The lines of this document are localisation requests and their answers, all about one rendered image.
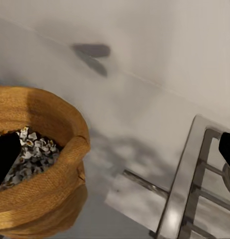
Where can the popcorn bag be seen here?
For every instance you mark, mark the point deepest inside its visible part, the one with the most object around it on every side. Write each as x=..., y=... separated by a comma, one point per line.
x=53, y=119

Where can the burner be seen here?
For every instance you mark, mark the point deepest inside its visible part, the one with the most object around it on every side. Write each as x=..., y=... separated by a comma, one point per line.
x=198, y=205

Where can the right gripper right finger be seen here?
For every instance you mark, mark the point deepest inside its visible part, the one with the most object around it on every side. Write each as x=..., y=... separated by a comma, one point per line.
x=224, y=147

